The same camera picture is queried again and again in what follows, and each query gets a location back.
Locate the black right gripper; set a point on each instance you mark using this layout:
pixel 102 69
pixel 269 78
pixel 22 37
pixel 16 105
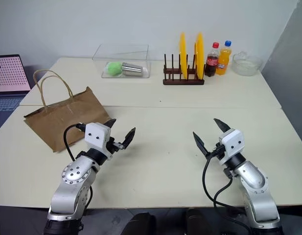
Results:
pixel 217 151

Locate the yellow plate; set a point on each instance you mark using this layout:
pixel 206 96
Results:
pixel 183 56
pixel 200 55

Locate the stainless steel cup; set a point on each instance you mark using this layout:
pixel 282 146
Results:
pixel 132 69

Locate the clear plastic box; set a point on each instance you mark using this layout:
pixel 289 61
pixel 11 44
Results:
pixel 131 55

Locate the cola bottle red cap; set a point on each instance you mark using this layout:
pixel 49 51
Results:
pixel 211 64

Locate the orange soda bottle blue cap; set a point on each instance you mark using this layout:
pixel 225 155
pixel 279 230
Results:
pixel 223 63

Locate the dark wooden dish rack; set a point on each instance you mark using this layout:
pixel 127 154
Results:
pixel 182 81

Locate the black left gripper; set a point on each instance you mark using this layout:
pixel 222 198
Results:
pixel 112 145

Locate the green fluffy ball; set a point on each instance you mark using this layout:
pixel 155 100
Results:
pixel 113 68

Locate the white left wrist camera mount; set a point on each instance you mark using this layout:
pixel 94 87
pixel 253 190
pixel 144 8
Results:
pixel 95 134

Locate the open laptop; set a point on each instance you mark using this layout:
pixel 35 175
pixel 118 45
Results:
pixel 8 73

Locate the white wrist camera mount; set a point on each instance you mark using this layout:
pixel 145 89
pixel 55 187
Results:
pixel 95 134
pixel 232 144

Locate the dark rounded shape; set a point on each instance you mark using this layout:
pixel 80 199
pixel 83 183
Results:
pixel 198 221
pixel 139 224

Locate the clear glass bowl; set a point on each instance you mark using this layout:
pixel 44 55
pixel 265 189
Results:
pixel 246 64

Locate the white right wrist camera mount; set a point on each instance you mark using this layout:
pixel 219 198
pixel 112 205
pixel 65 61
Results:
pixel 232 144

